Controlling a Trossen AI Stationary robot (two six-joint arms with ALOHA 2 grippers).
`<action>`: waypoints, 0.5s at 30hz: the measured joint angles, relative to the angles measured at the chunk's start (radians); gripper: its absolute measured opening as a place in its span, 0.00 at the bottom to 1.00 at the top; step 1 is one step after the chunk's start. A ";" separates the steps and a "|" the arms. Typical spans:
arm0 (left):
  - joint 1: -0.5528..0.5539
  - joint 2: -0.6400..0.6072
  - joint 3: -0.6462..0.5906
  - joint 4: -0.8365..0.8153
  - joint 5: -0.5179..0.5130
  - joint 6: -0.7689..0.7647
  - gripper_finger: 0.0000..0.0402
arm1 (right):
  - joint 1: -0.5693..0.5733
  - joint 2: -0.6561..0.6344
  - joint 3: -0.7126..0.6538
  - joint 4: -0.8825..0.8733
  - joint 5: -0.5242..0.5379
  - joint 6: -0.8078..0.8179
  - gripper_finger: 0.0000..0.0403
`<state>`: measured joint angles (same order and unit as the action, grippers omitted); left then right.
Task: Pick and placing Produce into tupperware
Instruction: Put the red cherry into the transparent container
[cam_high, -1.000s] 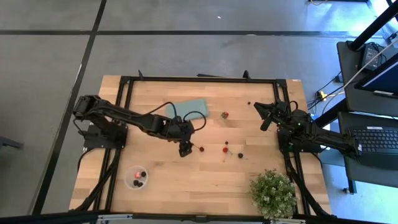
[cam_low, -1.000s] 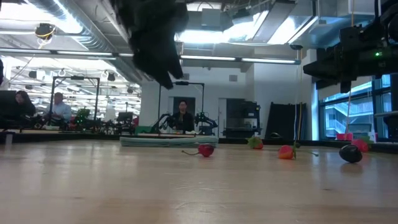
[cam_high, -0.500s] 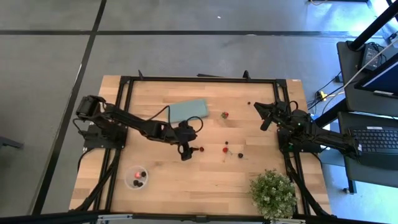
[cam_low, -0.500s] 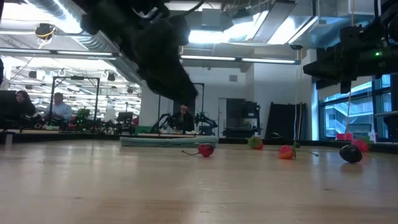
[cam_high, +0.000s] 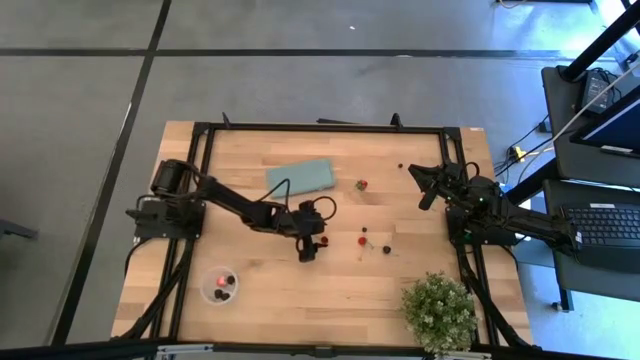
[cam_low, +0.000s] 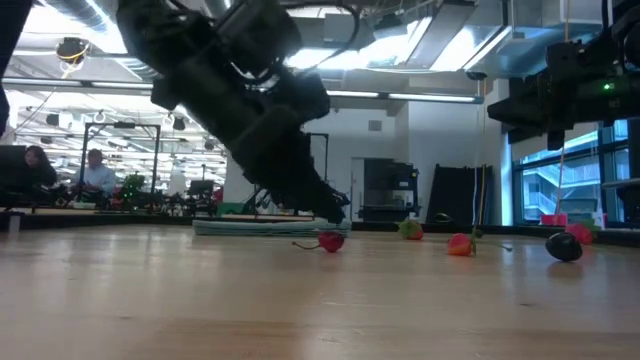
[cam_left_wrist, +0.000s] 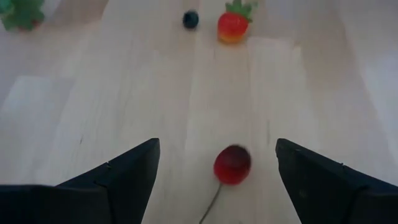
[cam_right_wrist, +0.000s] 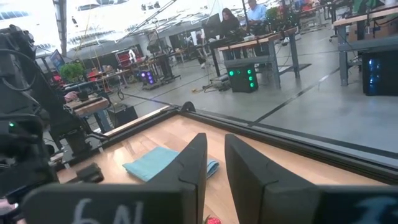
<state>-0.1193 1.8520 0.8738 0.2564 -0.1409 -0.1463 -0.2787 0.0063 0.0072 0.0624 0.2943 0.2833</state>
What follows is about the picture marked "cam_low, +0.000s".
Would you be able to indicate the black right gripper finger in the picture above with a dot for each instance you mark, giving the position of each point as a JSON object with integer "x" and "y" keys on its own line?
{"x": 527, "y": 133}
{"x": 520, "y": 114}

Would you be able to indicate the red cherry with stem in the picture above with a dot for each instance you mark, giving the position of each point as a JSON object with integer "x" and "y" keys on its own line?
{"x": 331, "y": 241}
{"x": 459, "y": 245}

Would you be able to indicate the red strawberry with green leaves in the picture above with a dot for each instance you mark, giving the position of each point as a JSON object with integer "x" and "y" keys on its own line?
{"x": 582, "y": 232}
{"x": 411, "y": 231}

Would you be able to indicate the small dark blueberry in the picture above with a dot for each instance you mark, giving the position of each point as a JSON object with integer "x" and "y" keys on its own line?
{"x": 478, "y": 233}

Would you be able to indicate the blackberry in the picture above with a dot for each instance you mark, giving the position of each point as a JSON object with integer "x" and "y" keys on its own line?
{"x": 564, "y": 246}

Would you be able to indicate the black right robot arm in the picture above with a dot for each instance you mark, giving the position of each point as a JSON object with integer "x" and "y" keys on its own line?
{"x": 625, "y": 100}

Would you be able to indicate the black background robot arm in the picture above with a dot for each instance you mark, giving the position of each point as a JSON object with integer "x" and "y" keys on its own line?
{"x": 260, "y": 200}

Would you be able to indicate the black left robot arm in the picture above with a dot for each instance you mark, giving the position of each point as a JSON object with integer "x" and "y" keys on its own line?
{"x": 165, "y": 35}

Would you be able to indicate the black cabinet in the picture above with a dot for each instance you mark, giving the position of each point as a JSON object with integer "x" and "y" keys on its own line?
{"x": 390, "y": 175}

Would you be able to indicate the green box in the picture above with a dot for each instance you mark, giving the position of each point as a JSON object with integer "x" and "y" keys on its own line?
{"x": 230, "y": 209}

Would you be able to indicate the black background monitor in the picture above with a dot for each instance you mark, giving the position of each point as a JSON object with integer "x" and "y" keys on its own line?
{"x": 11, "y": 165}
{"x": 201, "y": 187}

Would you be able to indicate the black leaning panel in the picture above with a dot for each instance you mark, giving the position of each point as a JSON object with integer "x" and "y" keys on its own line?
{"x": 457, "y": 190}

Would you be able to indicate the red box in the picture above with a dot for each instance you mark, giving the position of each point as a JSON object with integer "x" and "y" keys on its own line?
{"x": 552, "y": 220}

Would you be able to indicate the long linear ceiling light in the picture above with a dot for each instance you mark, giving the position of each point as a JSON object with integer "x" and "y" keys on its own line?
{"x": 430, "y": 97}

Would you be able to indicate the black dome object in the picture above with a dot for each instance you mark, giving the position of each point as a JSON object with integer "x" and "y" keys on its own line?
{"x": 443, "y": 218}

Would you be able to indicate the white teal box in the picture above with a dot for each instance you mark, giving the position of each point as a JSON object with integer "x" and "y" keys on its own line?
{"x": 598, "y": 218}

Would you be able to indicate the green background plant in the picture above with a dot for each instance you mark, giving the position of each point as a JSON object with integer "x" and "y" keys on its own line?
{"x": 134, "y": 185}

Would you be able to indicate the person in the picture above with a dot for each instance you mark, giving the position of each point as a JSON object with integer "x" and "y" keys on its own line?
{"x": 40, "y": 167}
{"x": 100, "y": 177}

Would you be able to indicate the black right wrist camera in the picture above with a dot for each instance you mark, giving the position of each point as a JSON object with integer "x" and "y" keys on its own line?
{"x": 556, "y": 140}

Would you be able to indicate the black background station frame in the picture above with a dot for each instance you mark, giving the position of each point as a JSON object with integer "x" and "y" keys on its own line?
{"x": 120, "y": 125}
{"x": 327, "y": 160}

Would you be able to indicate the black security camera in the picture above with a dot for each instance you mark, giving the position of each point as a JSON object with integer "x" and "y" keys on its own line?
{"x": 476, "y": 75}

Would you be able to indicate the grey wall vent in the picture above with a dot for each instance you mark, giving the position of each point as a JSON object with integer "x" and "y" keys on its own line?
{"x": 375, "y": 125}

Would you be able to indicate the black ceiling dome camera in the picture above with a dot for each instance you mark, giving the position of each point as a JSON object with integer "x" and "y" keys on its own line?
{"x": 72, "y": 50}

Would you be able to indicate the grey post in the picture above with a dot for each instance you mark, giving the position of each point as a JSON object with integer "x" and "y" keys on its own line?
{"x": 14, "y": 222}

